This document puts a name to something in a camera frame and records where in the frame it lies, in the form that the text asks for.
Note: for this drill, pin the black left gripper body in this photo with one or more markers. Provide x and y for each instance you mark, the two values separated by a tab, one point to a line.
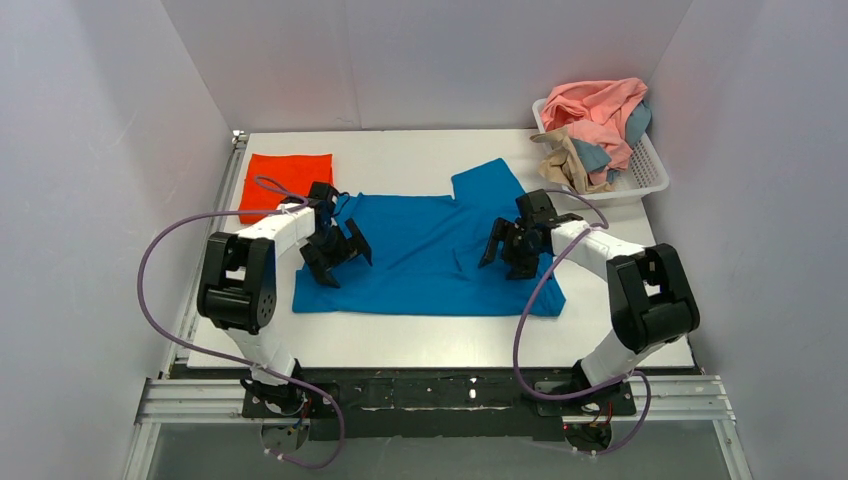
334	249

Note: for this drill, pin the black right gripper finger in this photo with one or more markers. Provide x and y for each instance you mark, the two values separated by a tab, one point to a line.
498	234
523	268

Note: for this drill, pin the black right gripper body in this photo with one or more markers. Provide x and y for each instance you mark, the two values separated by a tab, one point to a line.
510	240

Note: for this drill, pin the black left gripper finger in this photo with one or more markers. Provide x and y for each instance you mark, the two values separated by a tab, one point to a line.
319	265
357	243

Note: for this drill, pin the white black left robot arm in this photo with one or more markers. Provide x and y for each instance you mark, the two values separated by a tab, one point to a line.
238	284

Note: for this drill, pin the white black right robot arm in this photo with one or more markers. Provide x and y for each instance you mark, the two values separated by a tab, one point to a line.
650	300

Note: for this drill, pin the folded orange t shirt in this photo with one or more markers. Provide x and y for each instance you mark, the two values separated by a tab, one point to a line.
295	173

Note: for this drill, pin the beige t shirt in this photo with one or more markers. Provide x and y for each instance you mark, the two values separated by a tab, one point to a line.
563	166

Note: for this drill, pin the grey blue t shirt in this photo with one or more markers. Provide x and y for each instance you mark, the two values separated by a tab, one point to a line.
606	154

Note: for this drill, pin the white plastic laundry basket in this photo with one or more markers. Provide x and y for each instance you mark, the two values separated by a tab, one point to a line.
645	174

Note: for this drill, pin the pink t shirt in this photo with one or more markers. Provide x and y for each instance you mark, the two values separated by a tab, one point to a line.
601	103

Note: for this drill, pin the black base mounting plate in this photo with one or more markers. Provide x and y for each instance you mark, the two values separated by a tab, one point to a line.
429	403

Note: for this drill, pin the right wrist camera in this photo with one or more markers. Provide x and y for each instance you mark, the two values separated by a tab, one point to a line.
536	210

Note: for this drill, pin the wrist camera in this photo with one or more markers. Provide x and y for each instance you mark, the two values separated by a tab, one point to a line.
536	210
323	197

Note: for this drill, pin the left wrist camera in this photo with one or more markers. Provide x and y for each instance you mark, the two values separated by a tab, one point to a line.
323	197

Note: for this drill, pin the aluminium frame rail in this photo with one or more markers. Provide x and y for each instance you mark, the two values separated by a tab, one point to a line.
219	401

